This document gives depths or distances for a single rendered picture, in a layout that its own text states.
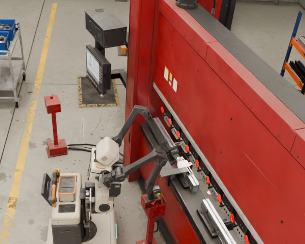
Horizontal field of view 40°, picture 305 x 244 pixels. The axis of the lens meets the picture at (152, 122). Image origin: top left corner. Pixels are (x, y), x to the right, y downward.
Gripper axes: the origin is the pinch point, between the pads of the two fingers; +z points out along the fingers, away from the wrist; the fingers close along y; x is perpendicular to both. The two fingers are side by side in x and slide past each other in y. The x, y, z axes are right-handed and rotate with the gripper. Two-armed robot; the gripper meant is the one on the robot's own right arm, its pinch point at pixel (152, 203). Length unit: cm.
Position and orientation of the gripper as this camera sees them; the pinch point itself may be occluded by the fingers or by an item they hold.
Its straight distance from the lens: 377.5
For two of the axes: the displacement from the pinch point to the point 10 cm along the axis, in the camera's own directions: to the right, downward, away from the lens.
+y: 9.1, -3.7, 2.0
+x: -3.9, -5.7, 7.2
